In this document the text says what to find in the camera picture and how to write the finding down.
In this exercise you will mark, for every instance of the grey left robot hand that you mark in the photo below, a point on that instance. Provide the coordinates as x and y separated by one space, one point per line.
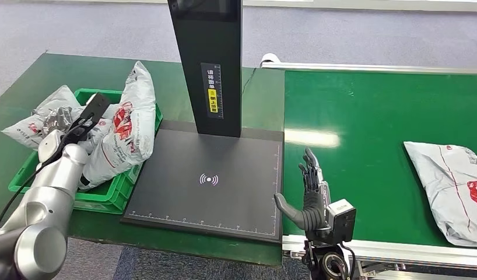
59 119

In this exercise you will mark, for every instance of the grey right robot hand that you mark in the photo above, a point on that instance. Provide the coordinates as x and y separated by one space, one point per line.
312 214

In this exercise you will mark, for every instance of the white courier package red logo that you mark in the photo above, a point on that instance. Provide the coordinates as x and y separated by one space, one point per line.
57 98

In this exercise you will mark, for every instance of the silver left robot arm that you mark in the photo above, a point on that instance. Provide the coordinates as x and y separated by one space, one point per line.
49 193

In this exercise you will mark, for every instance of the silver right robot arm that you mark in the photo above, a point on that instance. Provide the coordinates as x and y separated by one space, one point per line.
331 264

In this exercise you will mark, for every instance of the large white courier package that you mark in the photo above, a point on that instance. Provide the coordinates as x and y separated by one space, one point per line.
134 127

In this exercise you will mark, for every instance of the black inbound scanner machine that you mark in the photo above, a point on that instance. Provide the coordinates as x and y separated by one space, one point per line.
230 166

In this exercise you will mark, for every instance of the green conveyor belt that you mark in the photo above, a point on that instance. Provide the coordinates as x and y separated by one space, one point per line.
358 116

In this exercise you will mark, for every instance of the grey courier package red logo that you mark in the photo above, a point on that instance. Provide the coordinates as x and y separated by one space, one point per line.
447 193

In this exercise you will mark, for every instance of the white conveyor end cap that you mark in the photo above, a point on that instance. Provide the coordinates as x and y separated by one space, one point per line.
268 60

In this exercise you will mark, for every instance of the green plastic crate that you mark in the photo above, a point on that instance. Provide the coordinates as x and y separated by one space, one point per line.
107 197

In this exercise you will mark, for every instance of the black yellow label sticker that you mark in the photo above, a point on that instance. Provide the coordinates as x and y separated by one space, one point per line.
212 92

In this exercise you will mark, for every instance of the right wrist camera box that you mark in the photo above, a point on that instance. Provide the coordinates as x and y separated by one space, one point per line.
342 222

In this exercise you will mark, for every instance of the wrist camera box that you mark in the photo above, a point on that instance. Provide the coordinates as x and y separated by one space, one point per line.
94 108
342 222

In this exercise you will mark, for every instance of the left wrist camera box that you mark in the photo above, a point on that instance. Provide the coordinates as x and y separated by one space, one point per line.
94 108

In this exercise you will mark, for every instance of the aluminium conveyor frame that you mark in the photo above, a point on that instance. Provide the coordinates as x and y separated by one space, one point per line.
397 253

